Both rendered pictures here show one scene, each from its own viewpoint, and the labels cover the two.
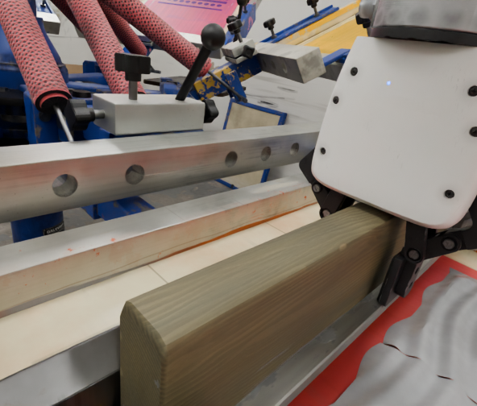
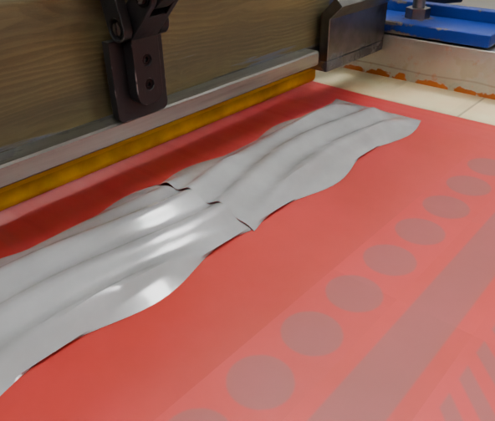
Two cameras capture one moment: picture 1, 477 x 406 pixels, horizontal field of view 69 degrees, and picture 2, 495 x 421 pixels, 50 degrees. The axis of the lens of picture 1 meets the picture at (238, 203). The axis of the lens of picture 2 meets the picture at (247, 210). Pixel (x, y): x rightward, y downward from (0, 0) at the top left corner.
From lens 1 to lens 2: 19 cm
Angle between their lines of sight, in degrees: 8
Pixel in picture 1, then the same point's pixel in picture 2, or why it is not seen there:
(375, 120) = not seen: outside the picture
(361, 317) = (73, 135)
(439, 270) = (317, 103)
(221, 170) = not seen: hidden behind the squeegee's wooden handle
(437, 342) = (239, 173)
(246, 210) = not seen: hidden behind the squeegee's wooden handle
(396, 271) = (109, 62)
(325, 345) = not seen: outside the picture
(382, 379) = (120, 216)
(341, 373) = (70, 220)
